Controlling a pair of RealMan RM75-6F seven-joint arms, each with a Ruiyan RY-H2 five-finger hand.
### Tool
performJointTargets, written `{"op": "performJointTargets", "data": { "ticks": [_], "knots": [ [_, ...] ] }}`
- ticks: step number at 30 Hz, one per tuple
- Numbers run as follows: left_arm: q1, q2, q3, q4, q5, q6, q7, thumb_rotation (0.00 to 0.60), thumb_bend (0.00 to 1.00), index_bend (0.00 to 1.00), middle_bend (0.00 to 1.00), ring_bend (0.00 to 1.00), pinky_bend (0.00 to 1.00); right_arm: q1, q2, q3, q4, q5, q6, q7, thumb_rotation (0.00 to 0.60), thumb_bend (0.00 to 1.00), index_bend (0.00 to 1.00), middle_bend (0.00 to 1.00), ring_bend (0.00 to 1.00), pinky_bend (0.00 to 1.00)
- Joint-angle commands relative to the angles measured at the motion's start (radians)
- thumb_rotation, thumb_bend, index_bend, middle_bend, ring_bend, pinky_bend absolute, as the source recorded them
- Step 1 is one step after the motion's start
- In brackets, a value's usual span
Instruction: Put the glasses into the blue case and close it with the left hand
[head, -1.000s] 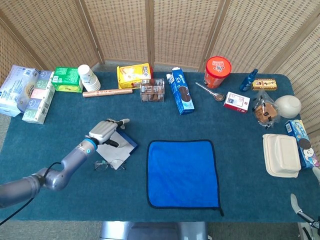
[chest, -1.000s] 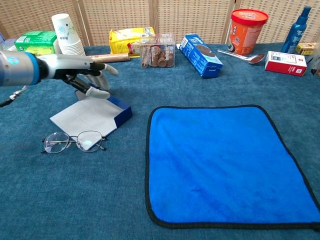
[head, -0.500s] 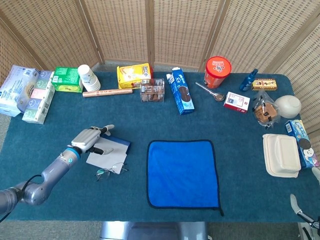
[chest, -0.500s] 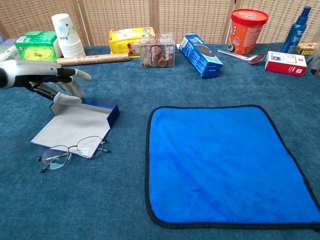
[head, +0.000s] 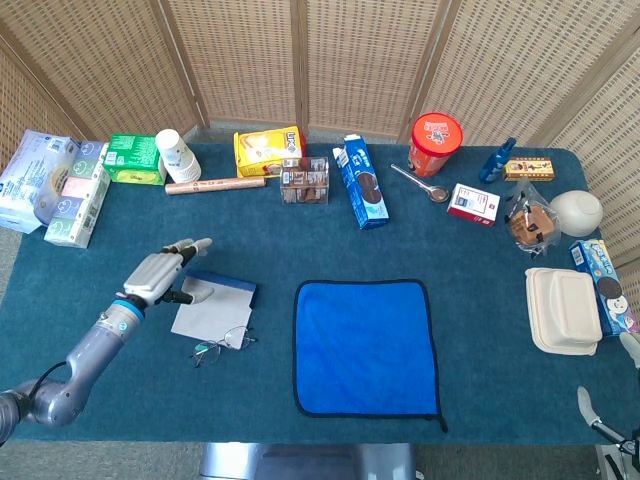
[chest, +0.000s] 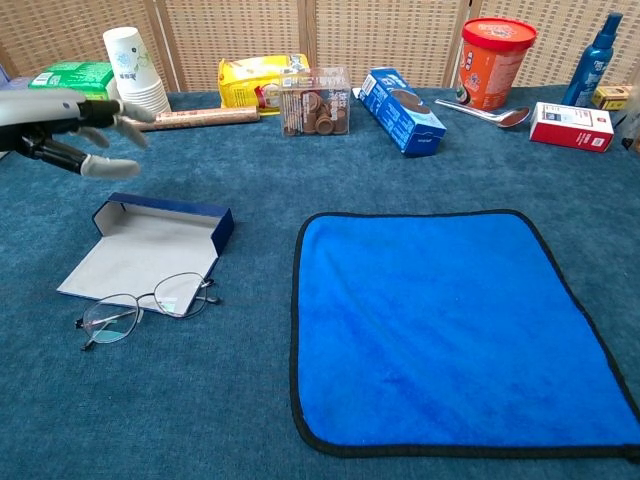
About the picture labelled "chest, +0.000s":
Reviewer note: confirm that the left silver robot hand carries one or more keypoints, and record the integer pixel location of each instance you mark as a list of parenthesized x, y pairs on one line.
[(40, 110)]

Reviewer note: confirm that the blue glasses case grey lining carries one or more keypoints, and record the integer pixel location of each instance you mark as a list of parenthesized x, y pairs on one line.
[(145, 250)]

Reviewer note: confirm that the wire-frame eyeglasses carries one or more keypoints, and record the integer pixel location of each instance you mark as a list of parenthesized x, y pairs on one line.
[(107, 322)]

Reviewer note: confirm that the pale blue tissue bag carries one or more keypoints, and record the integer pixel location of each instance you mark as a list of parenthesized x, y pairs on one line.
[(17, 83)]

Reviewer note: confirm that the green tissue pack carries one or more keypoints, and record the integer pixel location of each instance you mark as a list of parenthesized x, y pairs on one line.
[(75, 75)]

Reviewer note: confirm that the white paper cup stack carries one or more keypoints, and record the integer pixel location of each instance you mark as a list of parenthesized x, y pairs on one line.
[(132, 65)]

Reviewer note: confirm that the brown paper wrapped roll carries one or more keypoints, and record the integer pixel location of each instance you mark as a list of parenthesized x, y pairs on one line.
[(210, 116)]

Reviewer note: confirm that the yellow bread package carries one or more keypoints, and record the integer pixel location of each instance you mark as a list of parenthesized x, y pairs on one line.
[(250, 75)]

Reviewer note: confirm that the clear box brown cookies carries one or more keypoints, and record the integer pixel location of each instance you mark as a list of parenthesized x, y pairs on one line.
[(315, 107)]

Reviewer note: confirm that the teal table carpet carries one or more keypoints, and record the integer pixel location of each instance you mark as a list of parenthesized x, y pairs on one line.
[(200, 400)]

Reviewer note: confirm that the wicker folding screen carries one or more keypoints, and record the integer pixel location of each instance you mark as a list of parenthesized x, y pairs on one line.
[(375, 40)]

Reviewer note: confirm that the long blue cookie box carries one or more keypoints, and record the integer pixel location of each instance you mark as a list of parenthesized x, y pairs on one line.
[(400, 115)]

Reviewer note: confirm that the orange instant noodle tub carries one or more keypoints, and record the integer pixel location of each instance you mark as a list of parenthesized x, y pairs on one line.
[(490, 65)]

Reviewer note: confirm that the blue cloth black trim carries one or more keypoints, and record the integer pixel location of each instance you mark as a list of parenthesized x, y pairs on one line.
[(450, 325)]

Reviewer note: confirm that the metal spoon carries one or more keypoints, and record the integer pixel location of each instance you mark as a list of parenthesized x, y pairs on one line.
[(515, 118)]

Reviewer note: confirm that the red white small box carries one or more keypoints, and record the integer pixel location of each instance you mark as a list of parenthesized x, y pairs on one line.
[(570, 127)]

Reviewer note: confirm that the blue spray bottle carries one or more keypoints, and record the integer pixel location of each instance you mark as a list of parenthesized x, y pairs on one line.
[(592, 65)]

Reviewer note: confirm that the yellow brown small box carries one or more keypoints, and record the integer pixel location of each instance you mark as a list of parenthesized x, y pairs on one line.
[(610, 96)]

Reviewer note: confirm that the clear bag of biscuits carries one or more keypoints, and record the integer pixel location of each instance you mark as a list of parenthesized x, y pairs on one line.
[(634, 135)]

